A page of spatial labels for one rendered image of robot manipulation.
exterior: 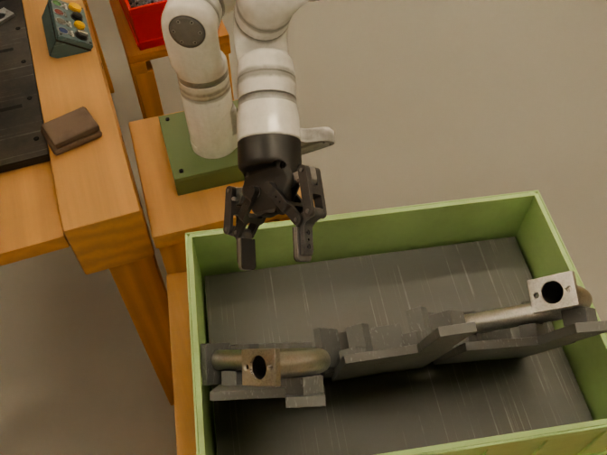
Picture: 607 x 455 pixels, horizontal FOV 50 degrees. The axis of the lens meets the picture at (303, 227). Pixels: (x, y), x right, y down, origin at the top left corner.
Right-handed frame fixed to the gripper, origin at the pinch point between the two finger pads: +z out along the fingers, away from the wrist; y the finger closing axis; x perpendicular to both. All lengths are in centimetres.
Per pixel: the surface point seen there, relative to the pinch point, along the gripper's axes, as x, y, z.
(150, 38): 33, -74, -65
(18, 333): 35, -153, 4
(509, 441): 32.5, 10.5, 24.1
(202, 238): 14.4, -31.8, -7.9
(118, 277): 18, -65, -5
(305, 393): 3.2, 1.0, 15.1
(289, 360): 0.9, 1.0, 11.3
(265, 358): -2.7, 0.8, 10.9
